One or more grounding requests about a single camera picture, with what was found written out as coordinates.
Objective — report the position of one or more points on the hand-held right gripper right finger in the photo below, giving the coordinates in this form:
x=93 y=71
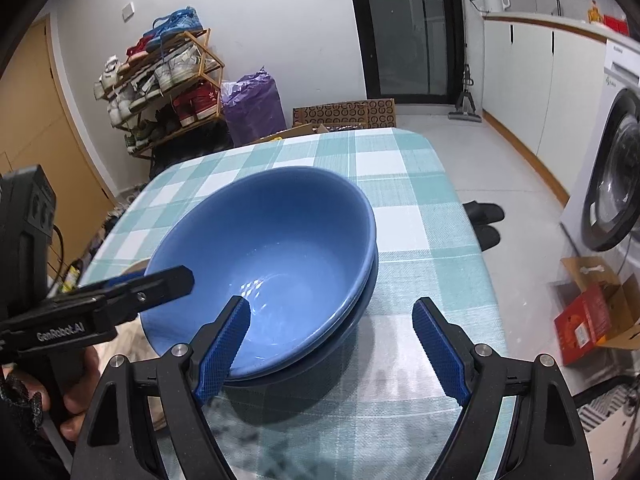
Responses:
x=440 y=352

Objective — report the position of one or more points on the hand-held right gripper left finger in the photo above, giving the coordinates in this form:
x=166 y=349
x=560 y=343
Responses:
x=222 y=350

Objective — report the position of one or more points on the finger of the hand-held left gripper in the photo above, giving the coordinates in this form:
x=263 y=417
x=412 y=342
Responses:
x=125 y=278
x=150 y=287

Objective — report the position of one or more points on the blue bowl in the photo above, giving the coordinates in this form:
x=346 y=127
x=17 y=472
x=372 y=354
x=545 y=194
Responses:
x=345 y=332
x=374 y=267
x=280 y=245

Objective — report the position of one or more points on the person's left forearm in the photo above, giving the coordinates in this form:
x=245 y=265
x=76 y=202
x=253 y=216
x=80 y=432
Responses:
x=20 y=400

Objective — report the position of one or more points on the person's left hand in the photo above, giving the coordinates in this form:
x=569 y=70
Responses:
x=80 y=395

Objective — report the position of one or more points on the scattered pile of shoes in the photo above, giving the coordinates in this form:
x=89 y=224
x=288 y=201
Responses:
x=112 y=220

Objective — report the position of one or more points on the black slipper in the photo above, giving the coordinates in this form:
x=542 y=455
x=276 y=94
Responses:
x=487 y=237
x=482 y=212

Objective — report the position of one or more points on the teal checked tablecloth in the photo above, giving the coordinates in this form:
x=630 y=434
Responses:
x=425 y=220

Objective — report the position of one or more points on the red printed carton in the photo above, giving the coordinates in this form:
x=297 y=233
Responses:
x=582 y=325

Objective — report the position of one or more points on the yellow wooden door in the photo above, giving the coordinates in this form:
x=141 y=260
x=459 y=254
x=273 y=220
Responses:
x=50 y=125

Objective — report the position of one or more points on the black and white rug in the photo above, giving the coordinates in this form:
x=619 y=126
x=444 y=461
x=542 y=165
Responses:
x=610 y=410

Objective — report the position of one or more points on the open cardboard box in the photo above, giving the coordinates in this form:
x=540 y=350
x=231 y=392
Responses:
x=625 y=310

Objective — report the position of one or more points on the flat cardboard box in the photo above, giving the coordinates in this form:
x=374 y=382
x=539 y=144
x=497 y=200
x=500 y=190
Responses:
x=280 y=136

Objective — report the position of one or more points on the purple bag bin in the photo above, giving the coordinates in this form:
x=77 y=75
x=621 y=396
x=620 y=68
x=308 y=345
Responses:
x=255 y=110

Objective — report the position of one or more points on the shoe rack with shoes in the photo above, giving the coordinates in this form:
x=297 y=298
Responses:
x=175 y=70

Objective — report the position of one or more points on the wooden shoe rack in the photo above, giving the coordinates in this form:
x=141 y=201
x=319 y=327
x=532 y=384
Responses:
x=203 y=60

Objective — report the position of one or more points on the grey stick mop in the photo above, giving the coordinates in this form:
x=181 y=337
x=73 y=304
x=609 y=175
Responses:
x=465 y=107

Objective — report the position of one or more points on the patterned doormat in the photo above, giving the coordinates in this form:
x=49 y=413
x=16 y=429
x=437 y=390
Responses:
x=345 y=112

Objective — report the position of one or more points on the white washing machine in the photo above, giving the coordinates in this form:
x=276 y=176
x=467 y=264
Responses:
x=620 y=160

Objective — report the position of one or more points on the white kitchen base cabinets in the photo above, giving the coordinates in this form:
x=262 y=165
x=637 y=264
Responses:
x=525 y=85

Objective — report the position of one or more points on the black framed glass door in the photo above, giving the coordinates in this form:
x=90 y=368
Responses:
x=405 y=35

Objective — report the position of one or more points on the chrome kitchen faucet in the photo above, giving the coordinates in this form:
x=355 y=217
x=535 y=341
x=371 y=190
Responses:
x=556 y=2

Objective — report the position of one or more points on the red box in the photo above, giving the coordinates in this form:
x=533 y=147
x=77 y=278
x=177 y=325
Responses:
x=615 y=24

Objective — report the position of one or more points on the yellow bottle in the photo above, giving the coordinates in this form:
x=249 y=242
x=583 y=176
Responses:
x=595 y=12

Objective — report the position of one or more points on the white wall switch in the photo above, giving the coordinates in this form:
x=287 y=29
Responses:
x=128 y=12

